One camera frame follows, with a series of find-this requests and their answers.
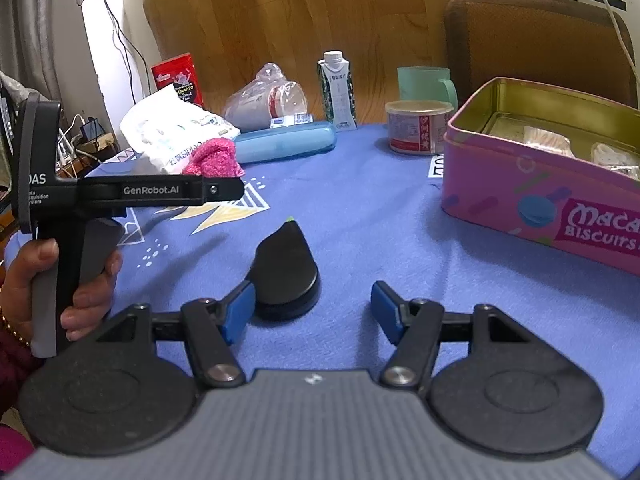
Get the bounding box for white cable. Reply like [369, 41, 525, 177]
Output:
[580, 0, 640, 78]

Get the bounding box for gold bead bracelet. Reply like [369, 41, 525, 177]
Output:
[0, 305, 32, 350]

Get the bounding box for pink knitted cloth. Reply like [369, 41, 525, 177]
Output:
[181, 136, 246, 178]

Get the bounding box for person's magenta clothing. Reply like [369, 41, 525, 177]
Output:
[0, 422, 36, 480]

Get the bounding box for black teardrop-shaped soft pad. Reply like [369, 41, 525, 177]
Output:
[247, 220, 322, 322]

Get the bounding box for green mug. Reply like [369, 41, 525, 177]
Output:
[397, 66, 458, 111]

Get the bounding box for power strip with chargers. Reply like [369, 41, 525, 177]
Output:
[55, 114, 120, 166]

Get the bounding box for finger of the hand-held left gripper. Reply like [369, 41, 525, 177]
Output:
[200, 176, 246, 206]

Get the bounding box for blue soft case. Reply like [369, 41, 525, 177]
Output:
[232, 121, 338, 163]

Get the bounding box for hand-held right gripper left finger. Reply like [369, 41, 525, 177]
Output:
[97, 280, 257, 390]

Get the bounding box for brown chair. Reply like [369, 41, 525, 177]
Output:
[444, 0, 636, 111]

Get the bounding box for wooden board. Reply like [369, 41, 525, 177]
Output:
[142, 0, 476, 126]

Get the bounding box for person's left forearm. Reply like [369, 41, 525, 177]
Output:
[0, 305, 48, 423]

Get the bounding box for large white tissue bag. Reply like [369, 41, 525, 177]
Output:
[119, 82, 242, 177]

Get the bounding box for red box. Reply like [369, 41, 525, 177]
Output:
[151, 52, 207, 111]

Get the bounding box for green and white carton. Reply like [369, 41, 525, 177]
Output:
[316, 51, 358, 132]

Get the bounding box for blue printed tablecloth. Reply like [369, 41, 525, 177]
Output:
[0, 122, 640, 480]

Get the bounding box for clear plastic packet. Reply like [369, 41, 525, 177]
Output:
[590, 141, 640, 181]

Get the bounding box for round red-label container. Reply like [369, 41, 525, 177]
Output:
[385, 100, 455, 155]

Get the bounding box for grey curtain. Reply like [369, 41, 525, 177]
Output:
[0, 0, 66, 106]

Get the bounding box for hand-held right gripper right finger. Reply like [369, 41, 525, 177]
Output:
[370, 281, 531, 391]

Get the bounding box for person's left hand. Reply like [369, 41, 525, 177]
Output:
[0, 237, 124, 342]

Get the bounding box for pink biscuit tin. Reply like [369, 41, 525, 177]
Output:
[441, 76, 640, 277]

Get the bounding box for bagged paper cups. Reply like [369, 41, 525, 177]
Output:
[222, 62, 308, 131]

